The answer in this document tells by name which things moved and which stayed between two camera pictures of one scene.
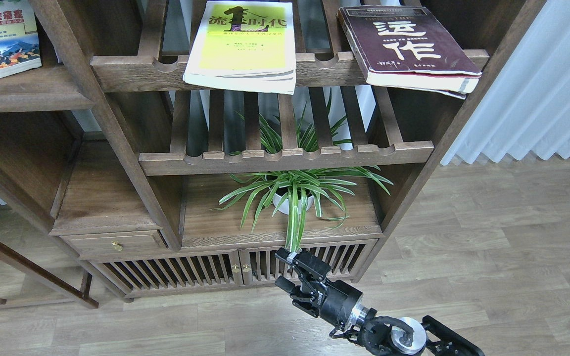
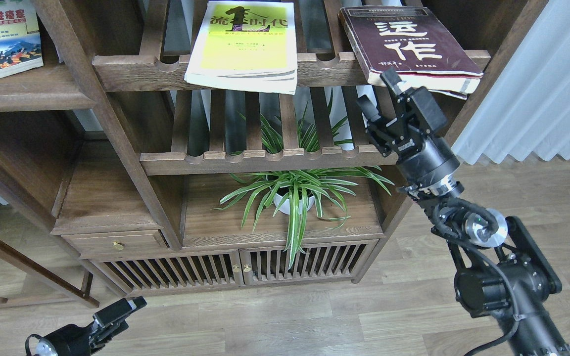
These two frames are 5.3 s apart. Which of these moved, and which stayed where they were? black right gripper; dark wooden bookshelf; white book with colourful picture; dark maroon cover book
Moved: black right gripper
Stayed: dark wooden bookshelf; dark maroon cover book; white book with colourful picture
